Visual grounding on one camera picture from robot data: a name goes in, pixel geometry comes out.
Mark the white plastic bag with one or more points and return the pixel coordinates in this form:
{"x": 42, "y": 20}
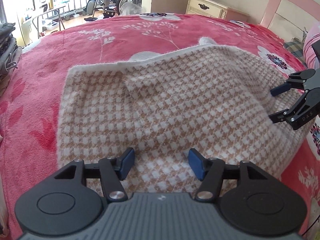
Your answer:
{"x": 130, "y": 8}

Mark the pink bed headboard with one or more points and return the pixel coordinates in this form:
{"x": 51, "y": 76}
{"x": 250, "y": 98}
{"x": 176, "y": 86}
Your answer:
{"x": 289, "y": 18}

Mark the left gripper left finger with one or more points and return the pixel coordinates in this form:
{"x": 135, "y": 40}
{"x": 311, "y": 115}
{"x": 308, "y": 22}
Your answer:
{"x": 74, "y": 197}

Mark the beige houndstooth knit cardigan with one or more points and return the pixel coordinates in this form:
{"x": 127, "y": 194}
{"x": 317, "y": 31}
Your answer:
{"x": 213, "y": 98}

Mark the folded dark grey clothes stack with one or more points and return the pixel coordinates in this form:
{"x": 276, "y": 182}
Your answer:
{"x": 10, "y": 54}

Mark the plaid pillow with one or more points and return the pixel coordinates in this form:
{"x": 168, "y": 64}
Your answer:
{"x": 295, "y": 47}

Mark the cream bedside nightstand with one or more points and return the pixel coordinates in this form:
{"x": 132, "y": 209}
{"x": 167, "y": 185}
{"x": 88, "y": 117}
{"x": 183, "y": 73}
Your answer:
{"x": 216, "y": 10}

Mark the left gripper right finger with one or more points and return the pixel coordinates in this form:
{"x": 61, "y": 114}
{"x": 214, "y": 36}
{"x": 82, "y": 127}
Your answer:
{"x": 247, "y": 197}

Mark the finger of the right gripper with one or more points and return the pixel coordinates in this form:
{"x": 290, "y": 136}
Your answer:
{"x": 303, "y": 80}
{"x": 287, "y": 109}

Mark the folding table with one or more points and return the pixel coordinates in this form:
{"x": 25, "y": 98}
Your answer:
{"x": 51, "y": 18}

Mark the small black folding chair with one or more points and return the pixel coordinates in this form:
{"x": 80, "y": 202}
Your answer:
{"x": 90, "y": 10}

